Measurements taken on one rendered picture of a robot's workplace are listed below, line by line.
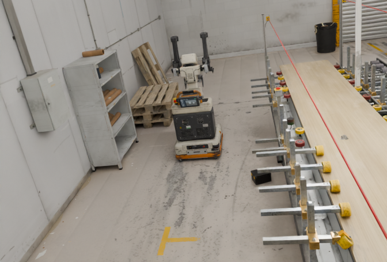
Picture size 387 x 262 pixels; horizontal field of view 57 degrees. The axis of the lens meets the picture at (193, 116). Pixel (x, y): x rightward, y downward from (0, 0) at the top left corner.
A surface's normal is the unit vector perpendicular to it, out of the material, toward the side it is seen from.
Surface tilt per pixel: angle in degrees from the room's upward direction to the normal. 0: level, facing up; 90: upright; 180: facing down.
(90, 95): 90
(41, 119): 90
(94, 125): 90
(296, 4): 90
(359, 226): 0
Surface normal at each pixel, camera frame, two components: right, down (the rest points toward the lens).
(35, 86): -0.12, 0.38
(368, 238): -0.15, -0.92
